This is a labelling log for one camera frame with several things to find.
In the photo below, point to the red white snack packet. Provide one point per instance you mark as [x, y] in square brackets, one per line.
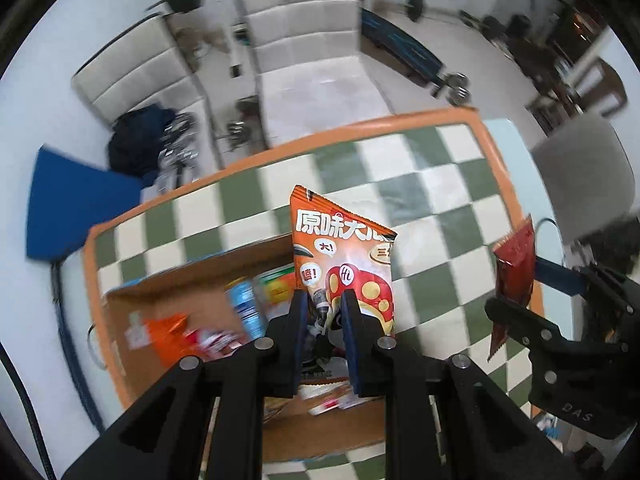
[215, 342]

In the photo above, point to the white padded chair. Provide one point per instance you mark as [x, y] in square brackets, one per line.
[310, 35]
[135, 75]

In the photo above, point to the blue white snack tube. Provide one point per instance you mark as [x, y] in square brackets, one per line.
[245, 310]

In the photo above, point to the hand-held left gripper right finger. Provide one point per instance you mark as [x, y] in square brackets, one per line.
[350, 345]

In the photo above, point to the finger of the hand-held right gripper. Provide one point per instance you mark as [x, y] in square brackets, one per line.
[525, 322]
[560, 276]

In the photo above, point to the dark red snack packet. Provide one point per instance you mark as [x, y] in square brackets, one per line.
[515, 265]

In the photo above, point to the black exercise equipment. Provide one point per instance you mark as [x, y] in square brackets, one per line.
[520, 40]

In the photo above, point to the chrome dumbbell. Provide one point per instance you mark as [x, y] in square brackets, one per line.
[240, 130]
[457, 89]
[180, 126]
[176, 157]

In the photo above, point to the grey chair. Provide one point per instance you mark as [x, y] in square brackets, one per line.
[585, 170]

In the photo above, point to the short bar with black plate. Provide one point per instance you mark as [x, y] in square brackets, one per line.
[415, 5]

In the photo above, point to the blue ribbed tube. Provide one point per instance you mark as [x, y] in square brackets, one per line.
[67, 340]

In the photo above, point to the orange mushroom print snack packet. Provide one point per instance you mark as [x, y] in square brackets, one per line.
[340, 240]

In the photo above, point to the dark blue clothing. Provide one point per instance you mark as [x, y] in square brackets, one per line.
[137, 140]

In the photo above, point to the blue foam board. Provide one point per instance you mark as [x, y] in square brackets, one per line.
[75, 200]

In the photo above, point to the brown wooden chair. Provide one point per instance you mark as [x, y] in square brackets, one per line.
[605, 85]

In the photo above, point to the green white snack packet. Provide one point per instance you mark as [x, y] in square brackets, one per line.
[277, 290]

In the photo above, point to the green white checkered mat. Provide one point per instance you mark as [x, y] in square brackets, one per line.
[440, 200]

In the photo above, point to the blue weight bench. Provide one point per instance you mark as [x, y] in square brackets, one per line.
[400, 40]

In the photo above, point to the brown cardboard box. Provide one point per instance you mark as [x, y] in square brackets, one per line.
[325, 435]

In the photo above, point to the plain orange snack packet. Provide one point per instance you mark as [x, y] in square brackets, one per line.
[165, 337]

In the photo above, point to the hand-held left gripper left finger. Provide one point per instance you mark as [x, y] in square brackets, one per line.
[299, 340]

